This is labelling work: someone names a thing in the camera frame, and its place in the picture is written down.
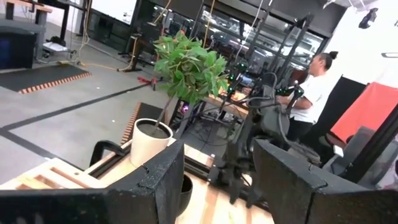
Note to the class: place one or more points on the grey chair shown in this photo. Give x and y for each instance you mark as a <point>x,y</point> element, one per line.
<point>357,149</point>

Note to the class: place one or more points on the red clamp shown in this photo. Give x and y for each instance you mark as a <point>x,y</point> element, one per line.
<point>147,82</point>

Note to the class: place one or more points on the person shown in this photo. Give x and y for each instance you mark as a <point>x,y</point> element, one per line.
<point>314,93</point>

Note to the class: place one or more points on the black glass shelving unit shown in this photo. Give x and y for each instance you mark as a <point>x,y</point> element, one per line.
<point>248,31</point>

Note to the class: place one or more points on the black frame post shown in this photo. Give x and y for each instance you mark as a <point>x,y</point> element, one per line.
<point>373,146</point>

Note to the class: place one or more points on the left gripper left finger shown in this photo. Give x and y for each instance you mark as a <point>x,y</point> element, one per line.
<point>130,199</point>

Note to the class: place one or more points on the wooden slatted rack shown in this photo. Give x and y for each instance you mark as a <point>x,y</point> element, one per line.
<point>46,174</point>

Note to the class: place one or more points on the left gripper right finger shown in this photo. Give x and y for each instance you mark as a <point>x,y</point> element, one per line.
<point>304,193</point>

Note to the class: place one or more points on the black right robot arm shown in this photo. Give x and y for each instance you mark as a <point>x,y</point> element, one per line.
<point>270,121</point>

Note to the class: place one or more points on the black curved bracket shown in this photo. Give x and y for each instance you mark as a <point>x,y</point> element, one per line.
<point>101,146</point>

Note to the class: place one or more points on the black mat with orange edge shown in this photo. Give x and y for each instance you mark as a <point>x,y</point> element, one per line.
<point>40,77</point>

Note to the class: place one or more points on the grey cabinet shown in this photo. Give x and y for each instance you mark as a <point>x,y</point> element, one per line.
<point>18,46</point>

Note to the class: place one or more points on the orange red panel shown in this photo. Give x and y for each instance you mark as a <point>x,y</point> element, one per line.
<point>367,112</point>

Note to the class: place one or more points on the black fabric panel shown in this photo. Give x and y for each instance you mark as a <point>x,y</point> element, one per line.
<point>342,99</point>

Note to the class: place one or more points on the matte black coffee mug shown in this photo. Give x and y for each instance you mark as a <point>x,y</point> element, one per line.
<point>186,194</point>

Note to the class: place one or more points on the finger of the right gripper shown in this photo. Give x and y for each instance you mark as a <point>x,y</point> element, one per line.
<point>236,191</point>
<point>255,197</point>

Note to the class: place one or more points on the wooden background table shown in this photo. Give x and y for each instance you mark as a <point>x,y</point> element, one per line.
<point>230,107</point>

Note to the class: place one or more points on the black wall camera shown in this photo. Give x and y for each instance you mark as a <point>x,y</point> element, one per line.
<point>368,17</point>

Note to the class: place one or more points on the white pot with green plant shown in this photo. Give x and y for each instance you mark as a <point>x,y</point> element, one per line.
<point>146,146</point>

